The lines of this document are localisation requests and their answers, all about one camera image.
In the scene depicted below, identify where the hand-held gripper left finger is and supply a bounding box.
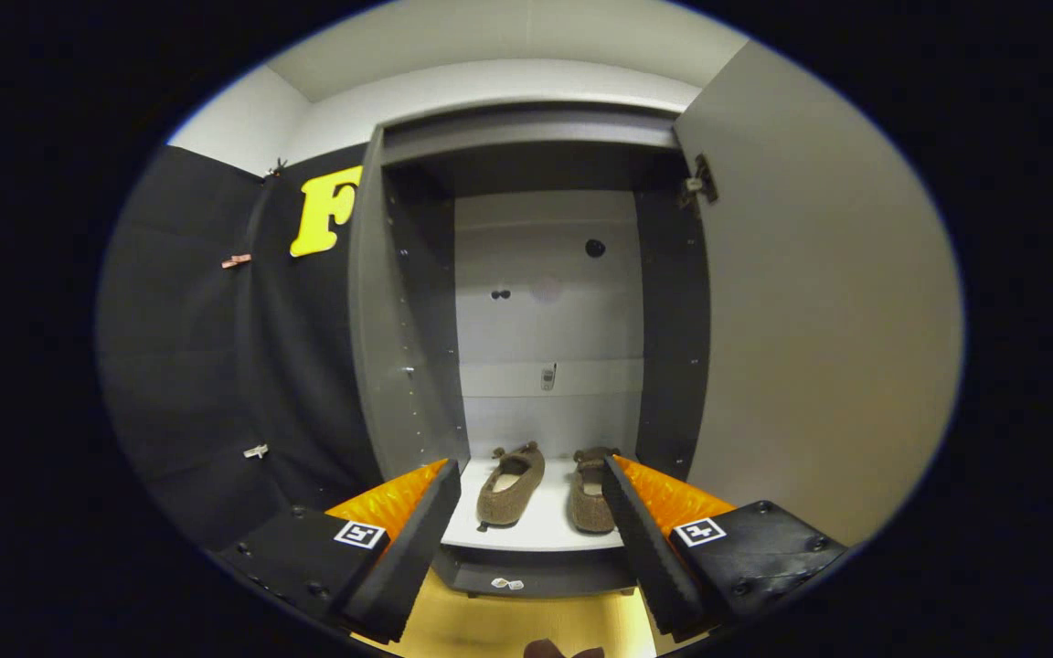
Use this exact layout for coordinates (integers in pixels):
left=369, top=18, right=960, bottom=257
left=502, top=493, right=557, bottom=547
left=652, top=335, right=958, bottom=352
left=216, top=457, right=462, bottom=645

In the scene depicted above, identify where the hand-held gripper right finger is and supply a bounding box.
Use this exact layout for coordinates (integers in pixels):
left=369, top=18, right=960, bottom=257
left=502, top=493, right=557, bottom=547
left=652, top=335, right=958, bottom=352
left=601, top=454, right=849, bottom=641

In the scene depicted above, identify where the brown fuzzy shoe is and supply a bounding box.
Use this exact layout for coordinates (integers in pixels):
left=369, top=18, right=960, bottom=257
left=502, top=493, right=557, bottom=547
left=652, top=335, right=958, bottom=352
left=475, top=441, right=547, bottom=531
left=569, top=446, right=623, bottom=536

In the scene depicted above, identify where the dark grey shoe cabinet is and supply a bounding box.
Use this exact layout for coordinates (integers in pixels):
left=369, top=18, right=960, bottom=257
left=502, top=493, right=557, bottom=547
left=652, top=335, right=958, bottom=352
left=348, top=41, right=964, bottom=600

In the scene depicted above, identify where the beige shoe cabinet door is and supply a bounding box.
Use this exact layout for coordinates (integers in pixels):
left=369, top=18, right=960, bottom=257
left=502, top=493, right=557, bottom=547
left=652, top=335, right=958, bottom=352
left=673, top=41, right=964, bottom=549

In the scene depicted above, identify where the white cabinet shelf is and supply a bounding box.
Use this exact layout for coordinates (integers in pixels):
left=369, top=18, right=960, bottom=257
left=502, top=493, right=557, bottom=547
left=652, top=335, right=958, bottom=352
left=440, top=455, right=637, bottom=552

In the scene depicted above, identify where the black door hinge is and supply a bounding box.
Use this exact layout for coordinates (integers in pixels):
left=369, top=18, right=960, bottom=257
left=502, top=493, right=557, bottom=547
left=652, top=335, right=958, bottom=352
left=680, top=154, right=719, bottom=209

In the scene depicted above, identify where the black backdrop cloth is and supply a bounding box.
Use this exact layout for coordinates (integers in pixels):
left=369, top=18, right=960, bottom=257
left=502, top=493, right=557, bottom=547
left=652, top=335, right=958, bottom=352
left=97, top=142, right=386, bottom=554

